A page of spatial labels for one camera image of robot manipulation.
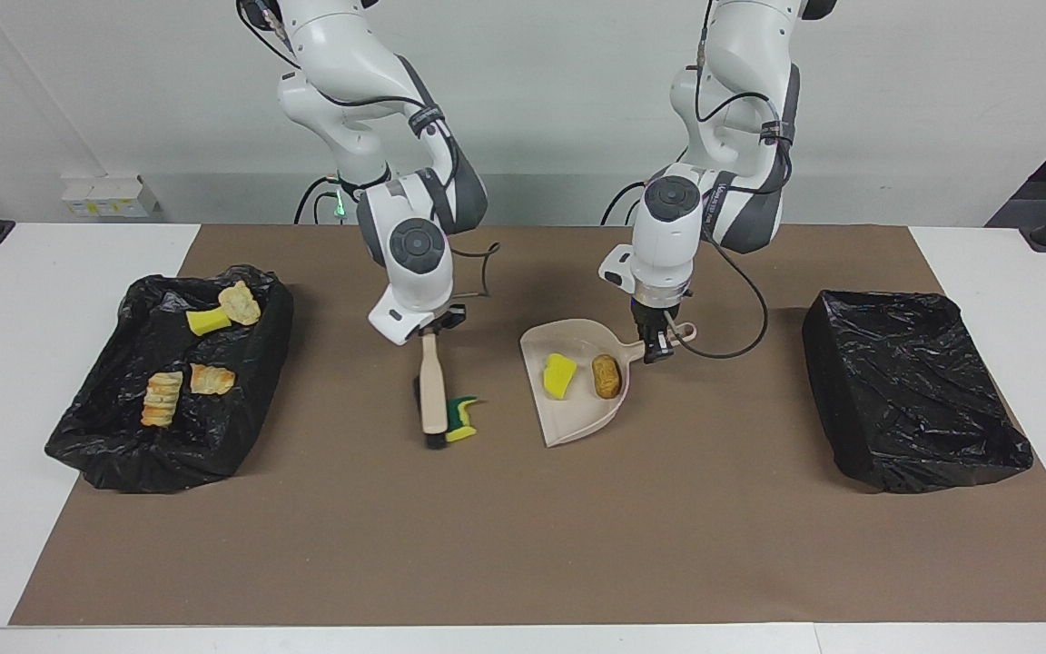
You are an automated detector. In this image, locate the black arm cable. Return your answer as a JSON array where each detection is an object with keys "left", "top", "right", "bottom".
[
  {"left": 673, "top": 0, "right": 796, "bottom": 361},
  {"left": 237, "top": 0, "right": 501, "bottom": 301}
]

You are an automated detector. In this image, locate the black bag-lined bin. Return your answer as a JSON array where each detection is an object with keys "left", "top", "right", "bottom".
[
  {"left": 44, "top": 264, "right": 295, "bottom": 494},
  {"left": 802, "top": 290, "right": 1034, "bottom": 494}
]

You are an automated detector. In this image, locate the white wall socket box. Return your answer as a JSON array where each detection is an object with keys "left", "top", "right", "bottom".
[{"left": 62, "top": 174, "right": 161, "bottom": 218}]

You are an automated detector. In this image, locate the brown toy bread loaf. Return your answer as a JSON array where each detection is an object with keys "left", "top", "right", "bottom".
[{"left": 591, "top": 353, "right": 623, "bottom": 401}]

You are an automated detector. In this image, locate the brown paper table mat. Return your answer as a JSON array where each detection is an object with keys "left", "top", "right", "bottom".
[{"left": 10, "top": 224, "right": 1046, "bottom": 626}]

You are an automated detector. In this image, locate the beige plastic dustpan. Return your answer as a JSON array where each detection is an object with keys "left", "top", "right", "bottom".
[{"left": 520, "top": 318, "right": 696, "bottom": 449}]

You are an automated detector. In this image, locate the beige hand brush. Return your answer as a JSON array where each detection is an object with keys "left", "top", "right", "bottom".
[{"left": 414, "top": 332, "right": 451, "bottom": 451}]

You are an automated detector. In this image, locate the black base cable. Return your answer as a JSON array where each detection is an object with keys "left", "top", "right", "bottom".
[
  {"left": 294, "top": 175, "right": 342, "bottom": 225},
  {"left": 602, "top": 182, "right": 646, "bottom": 225}
]

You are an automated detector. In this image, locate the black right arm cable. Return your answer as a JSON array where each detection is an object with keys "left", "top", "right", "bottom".
[{"left": 237, "top": 0, "right": 501, "bottom": 301}]

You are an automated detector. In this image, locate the black left base cable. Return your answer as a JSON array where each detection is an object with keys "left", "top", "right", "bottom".
[{"left": 602, "top": 182, "right": 646, "bottom": 225}]

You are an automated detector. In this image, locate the small yellow sponge piece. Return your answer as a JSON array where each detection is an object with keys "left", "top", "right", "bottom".
[{"left": 185, "top": 307, "right": 233, "bottom": 337}]

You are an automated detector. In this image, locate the green and yellow scouring sponge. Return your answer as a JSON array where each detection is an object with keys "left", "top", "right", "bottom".
[{"left": 446, "top": 396, "right": 480, "bottom": 443}]

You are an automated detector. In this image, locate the beige toy pastry piece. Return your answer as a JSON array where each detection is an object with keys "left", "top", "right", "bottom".
[
  {"left": 141, "top": 371, "right": 185, "bottom": 428},
  {"left": 218, "top": 280, "right": 262, "bottom": 326},
  {"left": 189, "top": 363, "right": 237, "bottom": 396}
]

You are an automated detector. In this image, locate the black right base cable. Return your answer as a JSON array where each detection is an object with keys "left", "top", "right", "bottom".
[{"left": 294, "top": 175, "right": 342, "bottom": 225}]

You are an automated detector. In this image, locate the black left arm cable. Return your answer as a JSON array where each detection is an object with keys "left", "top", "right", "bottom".
[{"left": 673, "top": 0, "right": 796, "bottom": 361}]

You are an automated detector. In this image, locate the large yellow sponge piece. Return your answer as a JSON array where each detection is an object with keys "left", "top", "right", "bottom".
[{"left": 543, "top": 352, "right": 578, "bottom": 401}]

